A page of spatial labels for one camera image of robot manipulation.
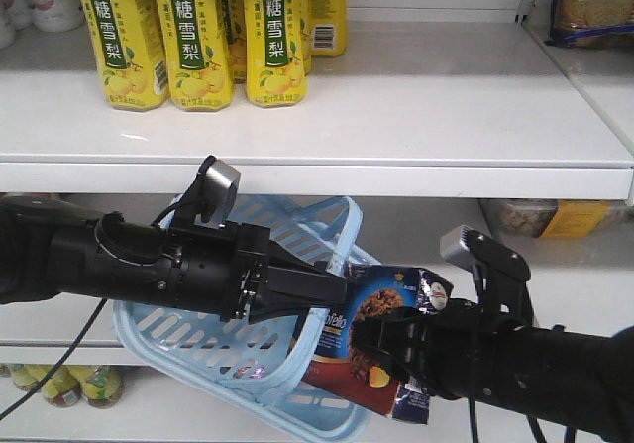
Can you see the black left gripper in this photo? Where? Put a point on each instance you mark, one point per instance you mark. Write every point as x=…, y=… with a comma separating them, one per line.
x=216, y=271

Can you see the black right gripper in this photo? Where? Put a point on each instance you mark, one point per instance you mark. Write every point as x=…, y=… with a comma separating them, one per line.
x=450, y=352

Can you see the blue chocolate cookie box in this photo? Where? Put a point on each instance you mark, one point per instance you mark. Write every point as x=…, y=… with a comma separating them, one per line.
x=339, y=368

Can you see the light blue plastic basket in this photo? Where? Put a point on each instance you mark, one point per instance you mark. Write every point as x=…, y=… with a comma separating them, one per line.
x=259, y=367

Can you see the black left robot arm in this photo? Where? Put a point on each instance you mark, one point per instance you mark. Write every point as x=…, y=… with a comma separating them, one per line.
x=49, y=247

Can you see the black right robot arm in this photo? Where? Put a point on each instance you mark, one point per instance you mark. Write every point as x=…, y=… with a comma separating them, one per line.
x=580, y=381

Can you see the white store shelving unit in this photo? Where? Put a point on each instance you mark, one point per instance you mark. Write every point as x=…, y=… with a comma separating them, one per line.
x=434, y=103

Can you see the yellow pear drink bottle right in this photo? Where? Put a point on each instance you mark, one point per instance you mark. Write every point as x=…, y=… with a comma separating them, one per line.
x=276, y=73

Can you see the yellow pear drink bottle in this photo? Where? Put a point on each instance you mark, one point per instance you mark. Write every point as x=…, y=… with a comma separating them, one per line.
x=129, y=52
x=197, y=55
x=276, y=73

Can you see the yellow pear drink bottle middle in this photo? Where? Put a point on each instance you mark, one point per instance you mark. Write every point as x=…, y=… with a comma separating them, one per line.
x=197, y=55

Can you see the yellow pear drink bottle left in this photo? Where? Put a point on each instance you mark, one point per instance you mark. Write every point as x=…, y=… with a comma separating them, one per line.
x=129, y=52

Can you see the blue cracker package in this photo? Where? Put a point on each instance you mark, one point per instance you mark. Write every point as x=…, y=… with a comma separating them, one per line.
x=591, y=24

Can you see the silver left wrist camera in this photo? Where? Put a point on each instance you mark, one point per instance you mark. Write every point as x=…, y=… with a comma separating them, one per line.
x=210, y=196

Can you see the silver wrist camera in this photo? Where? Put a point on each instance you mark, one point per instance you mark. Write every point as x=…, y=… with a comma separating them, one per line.
x=210, y=196
x=500, y=274

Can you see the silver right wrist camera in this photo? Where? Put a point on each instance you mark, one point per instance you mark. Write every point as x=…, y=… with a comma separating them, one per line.
x=500, y=274

